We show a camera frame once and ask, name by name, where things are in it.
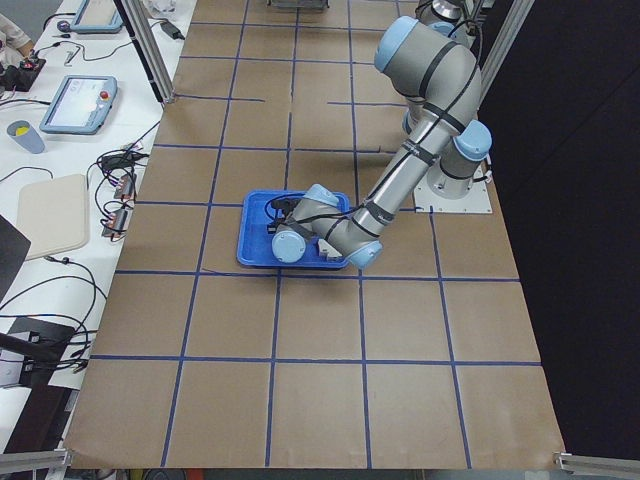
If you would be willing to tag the black power adapter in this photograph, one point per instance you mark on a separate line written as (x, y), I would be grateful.
(171, 30)

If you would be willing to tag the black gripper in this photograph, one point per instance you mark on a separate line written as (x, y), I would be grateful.
(271, 228)

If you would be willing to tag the white circuit breaker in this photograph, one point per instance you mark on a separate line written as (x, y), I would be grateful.
(328, 253)

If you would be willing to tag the blue plastic tray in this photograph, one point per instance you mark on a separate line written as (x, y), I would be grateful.
(254, 243)

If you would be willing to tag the beige pad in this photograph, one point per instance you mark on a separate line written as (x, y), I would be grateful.
(54, 215)

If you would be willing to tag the grey cup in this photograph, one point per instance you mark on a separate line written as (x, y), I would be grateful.
(26, 136)

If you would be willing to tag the blue teach pendant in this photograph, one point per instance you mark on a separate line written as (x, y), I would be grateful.
(96, 17)
(80, 105)

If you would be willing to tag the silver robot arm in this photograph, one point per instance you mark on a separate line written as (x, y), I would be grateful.
(445, 15)
(442, 79)

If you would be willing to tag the aluminium frame post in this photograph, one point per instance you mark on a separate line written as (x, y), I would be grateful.
(505, 38)
(133, 15)

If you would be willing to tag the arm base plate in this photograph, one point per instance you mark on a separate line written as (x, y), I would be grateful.
(438, 193)

